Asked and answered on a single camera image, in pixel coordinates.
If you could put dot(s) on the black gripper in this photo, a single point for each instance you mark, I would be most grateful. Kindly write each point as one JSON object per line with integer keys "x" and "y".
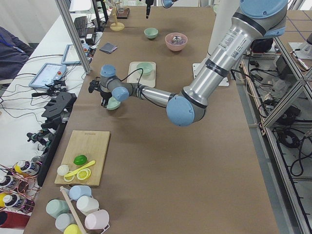
{"x": 105, "y": 94}
{"x": 147, "y": 7}

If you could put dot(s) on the green bowl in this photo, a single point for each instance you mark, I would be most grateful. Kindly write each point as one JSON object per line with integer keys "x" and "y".
{"x": 151, "y": 33}
{"x": 147, "y": 68}
{"x": 113, "y": 104}

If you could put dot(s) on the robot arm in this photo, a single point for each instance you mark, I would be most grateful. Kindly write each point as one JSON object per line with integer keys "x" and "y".
{"x": 165, "y": 4}
{"x": 253, "y": 19}

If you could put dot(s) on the dark wooden tray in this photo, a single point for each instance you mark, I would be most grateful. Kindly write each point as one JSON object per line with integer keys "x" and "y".
{"x": 123, "y": 13}

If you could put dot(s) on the wooden stand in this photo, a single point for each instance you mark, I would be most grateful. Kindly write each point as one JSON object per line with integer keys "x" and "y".
{"x": 115, "y": 25}

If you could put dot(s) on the bamboo cutting board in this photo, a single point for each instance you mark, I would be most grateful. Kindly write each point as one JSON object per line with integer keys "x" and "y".
{"x": 92, "y": 144}

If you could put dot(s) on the metal scoop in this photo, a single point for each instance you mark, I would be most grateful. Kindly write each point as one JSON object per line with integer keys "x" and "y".
{"x": 177, "y": 40}

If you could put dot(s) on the black tool holder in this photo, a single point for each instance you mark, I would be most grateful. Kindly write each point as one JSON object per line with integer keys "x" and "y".
{"x": 52, "y": 129}

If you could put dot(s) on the pink bowl with ice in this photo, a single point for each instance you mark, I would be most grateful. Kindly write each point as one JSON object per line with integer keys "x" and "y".
{"x": 175, "y": 47}

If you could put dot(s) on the beige serving tray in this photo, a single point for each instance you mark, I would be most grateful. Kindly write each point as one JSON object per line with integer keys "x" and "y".
{"x": 136, "y": 75}

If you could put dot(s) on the grey folded cloth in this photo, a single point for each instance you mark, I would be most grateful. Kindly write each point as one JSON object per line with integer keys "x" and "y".
{"x": 108, "y": 48}

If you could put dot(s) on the green bowl on tray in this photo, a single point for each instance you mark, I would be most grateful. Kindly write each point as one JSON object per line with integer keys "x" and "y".
{"x": 147, "y": 68}

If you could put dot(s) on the far teach pendant tablet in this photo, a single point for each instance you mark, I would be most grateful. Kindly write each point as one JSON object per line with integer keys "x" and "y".
{"x": 70, "y": 56}

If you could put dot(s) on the teach pendant tablet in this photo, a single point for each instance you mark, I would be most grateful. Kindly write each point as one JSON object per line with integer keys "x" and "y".
{"x": 70, "y": 56}
{"x": 49, "y": 73}

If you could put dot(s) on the yellow plastic knife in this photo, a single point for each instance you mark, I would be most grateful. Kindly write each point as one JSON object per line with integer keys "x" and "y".
{"x": 92, "y": 162}

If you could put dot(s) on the green lime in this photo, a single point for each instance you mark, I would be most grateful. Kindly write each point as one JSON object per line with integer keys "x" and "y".
{"x": 80, "y": 160}

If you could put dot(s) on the near teach pendant tablet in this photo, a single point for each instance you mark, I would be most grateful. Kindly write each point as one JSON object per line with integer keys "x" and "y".
{"x": 49, "y": 73}

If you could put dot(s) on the black keyboard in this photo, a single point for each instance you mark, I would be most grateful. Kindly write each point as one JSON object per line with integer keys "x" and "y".
{"x": 80, "y": 24}

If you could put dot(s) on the lemon slice pair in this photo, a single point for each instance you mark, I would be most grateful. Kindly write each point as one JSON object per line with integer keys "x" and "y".
{"x": 83, "y": 174}

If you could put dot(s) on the single lemon slice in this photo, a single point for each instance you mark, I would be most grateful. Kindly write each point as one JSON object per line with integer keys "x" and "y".
{"x": 69, "y": 178}

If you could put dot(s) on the blue cup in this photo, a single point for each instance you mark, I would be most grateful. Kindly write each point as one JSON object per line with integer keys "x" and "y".
{"x": 78, "y": 191}

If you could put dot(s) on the yellow bottle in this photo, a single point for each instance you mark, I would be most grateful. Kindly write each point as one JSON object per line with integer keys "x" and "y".
{"x": 27, "y": 167}

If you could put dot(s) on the white cup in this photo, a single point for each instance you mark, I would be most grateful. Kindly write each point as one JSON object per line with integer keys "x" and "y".
{"x": 87, "y": 205}

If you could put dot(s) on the seated person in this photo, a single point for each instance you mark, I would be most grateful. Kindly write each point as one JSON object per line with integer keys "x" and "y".
{"x": 14, "y": 53}

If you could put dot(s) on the green cup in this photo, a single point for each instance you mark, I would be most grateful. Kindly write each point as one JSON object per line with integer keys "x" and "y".
{"x": 56, "y": 207}

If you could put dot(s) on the pink cup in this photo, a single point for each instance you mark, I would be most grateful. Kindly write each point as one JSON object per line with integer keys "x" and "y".
{"x": 97, "y": 220}

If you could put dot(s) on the grey cup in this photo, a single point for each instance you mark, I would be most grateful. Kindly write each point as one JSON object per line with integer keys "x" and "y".
{"x": 63, "y": 221}

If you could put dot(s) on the yellow cup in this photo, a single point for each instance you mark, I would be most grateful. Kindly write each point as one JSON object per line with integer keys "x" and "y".
{"x": 72, "y": 229}

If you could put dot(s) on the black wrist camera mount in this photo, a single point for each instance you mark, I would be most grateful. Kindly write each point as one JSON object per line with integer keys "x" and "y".
{"x": 94, "y": 85}

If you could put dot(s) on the aluminium frame post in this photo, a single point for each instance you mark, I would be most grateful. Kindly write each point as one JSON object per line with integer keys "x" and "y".
{"x": 67, "y": 19}

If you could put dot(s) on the copper wire bottle rack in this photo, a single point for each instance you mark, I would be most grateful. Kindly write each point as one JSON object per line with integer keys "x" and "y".
{"x": 18, "y": 191}

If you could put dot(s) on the wooden rack handle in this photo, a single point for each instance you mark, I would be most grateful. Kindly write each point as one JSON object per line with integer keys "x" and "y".
{"x": 72, "y": 209}

